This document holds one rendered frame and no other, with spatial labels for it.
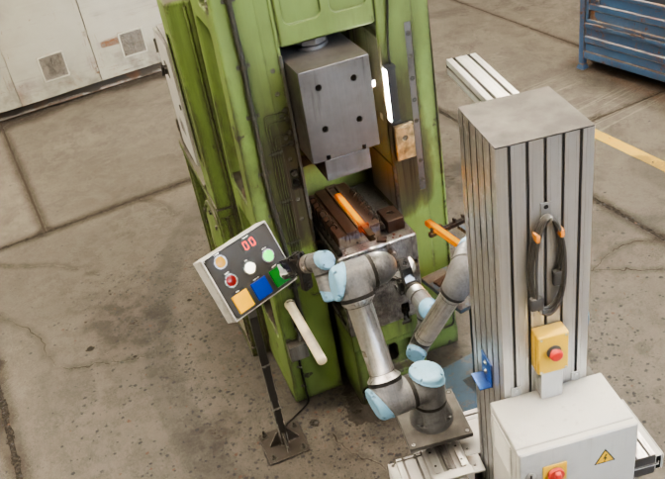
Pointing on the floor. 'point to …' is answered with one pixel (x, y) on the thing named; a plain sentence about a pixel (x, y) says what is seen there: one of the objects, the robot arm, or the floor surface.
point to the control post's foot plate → (275, 454)
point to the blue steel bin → (623, 26)
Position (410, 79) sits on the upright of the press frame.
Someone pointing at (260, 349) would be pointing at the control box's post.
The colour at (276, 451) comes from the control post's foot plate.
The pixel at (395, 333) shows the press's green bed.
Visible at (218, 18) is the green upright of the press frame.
